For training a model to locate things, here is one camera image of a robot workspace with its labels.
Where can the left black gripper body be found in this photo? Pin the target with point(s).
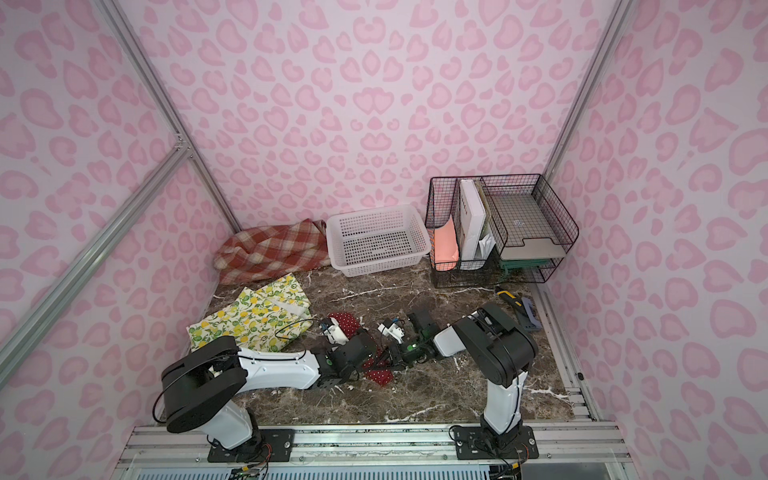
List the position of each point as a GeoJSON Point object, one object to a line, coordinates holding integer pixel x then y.
{"type": "Point", "coordinates": [360, 348]}

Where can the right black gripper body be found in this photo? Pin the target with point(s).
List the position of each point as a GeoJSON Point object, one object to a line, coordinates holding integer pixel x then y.
{"type": "Point", "coordinates": [397, 350]}

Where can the red polka dot skirt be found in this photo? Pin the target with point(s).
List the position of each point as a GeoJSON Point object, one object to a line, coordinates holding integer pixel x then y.
{"type": "Point", "coordinates": [373, 369]}

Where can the lemon print skirt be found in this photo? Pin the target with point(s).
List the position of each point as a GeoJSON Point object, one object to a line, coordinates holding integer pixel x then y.
{"type": "Point", "coordinates": [266, 319]}

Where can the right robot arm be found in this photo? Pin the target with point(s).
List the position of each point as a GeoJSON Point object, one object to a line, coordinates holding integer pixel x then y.
{"type": "Point", "coordinates": [502, 350]}

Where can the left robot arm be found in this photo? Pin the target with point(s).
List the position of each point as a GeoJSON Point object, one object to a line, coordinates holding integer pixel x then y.
{"type": "Point", "coordinates": [198, 390]}

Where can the pink folder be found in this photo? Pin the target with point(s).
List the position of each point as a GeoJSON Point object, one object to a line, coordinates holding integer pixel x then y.
{"type": "Point", "coordinates": [445, 254]}

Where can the yellow black utility knife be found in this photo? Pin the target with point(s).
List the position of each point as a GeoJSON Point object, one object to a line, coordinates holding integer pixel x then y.
{"type": "Point", "coordinates": [523, 309]}

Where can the white plastic basket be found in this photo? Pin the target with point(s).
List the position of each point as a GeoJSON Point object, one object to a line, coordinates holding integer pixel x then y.
{"type": "Point", "coordinates": [376, 240]}

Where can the red plaid skirt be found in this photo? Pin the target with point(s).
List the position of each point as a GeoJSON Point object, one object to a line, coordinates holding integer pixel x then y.
{"type": "Point", "coordinates": [270, 252]}

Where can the white book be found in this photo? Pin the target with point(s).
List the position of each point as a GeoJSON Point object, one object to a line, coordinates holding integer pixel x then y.
{"type": "Point", "coordinates": [472, 216]}

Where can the grey paper tray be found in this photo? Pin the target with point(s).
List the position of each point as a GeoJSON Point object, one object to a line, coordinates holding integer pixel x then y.
{"type": "Point", "coordinates": [522, 233]}

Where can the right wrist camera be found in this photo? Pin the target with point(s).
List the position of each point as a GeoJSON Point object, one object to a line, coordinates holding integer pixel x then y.
{"type": "Point", "coordinates": [392, 330]}

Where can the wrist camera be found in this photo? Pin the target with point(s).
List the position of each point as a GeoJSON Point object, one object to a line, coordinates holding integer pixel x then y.
{"type": "Point", "coordinates": [392, 330]}
{"type": "Point", "coordinates": [333, 331]}

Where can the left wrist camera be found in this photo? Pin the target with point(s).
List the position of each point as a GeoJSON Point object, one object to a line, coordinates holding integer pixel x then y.
{"type": "Point", "coordinates": [333, 331]}

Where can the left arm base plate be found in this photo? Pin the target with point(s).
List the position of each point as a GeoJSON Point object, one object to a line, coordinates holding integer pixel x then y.
{"type": "Point", "coordinates": [272, 444]}

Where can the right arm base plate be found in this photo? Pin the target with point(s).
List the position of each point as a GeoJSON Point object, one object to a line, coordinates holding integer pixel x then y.
{"type": "Point", "coordinates": [483, 443]}

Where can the black wire desk organizer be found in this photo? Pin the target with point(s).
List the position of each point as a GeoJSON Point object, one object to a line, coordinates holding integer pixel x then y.
{"type": "Point", "coordinates": [488, 269]}

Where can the aluminium frame rail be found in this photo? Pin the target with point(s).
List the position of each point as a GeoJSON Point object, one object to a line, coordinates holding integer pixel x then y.
{"type": "Point", "coordinates": [567, 450]}

